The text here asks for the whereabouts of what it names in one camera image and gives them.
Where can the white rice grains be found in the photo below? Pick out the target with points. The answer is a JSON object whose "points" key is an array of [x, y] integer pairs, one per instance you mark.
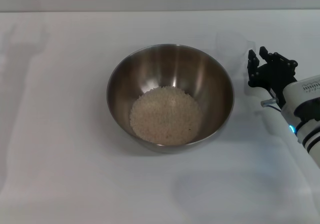
{"points": [[165, 116]]}

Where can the stainless steel mixing bowl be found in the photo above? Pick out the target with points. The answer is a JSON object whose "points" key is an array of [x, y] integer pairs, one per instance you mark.
{"points": [[172, 71]]}

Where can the clear plastic measuring cup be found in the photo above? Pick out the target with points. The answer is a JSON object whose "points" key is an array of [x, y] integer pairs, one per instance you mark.
{"points": [[230, 44]]}

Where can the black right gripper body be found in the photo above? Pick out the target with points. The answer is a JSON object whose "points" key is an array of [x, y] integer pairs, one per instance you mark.
{"points": [[272, 79]]}

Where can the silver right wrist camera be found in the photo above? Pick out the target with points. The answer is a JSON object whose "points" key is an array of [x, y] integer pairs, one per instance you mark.
{"points": [[305, 89]]}

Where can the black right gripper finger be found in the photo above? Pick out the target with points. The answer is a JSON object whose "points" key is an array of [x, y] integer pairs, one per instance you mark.
{"points": [[253, 64], [277, 59]]}

